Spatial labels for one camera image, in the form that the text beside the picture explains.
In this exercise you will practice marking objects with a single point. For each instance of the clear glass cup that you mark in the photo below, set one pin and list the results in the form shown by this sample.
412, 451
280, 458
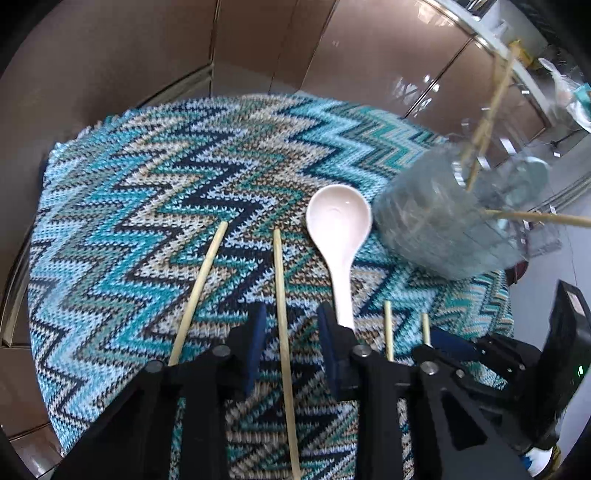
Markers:
429, 230

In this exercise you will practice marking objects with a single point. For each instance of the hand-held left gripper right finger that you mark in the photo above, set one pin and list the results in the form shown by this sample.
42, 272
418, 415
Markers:
328, 341

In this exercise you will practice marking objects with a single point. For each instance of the white ceramic spoon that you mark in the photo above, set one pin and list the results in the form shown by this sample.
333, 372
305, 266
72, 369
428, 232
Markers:
339, 217

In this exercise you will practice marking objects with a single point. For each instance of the yellow bottle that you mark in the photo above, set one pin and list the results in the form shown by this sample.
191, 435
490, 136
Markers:
521, 50

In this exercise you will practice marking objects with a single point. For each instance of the zigzag knit mat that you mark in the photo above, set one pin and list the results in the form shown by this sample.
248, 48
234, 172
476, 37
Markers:
138, 207

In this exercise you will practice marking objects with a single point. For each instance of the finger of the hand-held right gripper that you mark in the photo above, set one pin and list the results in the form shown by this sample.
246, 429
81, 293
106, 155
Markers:
455, 347

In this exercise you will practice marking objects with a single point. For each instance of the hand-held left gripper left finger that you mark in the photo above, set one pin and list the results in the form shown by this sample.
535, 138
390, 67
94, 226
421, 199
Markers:
257, 341

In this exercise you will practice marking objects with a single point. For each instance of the teal white plastic bag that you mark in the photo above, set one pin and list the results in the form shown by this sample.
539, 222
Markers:
572, 99

